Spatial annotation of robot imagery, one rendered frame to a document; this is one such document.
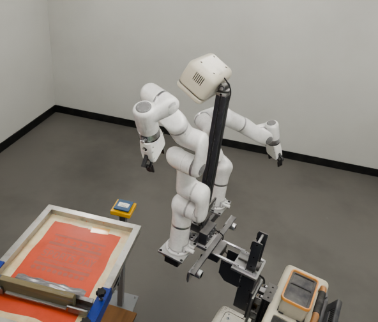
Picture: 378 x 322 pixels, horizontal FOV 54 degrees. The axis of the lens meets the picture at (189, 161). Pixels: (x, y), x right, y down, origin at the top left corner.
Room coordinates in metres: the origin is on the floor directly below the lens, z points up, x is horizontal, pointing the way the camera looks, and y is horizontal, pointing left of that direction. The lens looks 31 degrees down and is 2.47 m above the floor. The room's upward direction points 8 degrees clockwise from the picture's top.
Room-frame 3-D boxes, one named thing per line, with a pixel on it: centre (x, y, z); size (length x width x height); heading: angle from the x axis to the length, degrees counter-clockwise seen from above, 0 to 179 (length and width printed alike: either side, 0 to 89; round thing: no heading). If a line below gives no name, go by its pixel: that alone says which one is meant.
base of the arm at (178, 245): (1.37, -0.02, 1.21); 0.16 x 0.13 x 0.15; 65
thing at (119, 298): (1.85, 0.37, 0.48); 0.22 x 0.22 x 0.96; 82
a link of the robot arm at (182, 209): (1.37, -0.01, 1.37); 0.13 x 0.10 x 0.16; 61
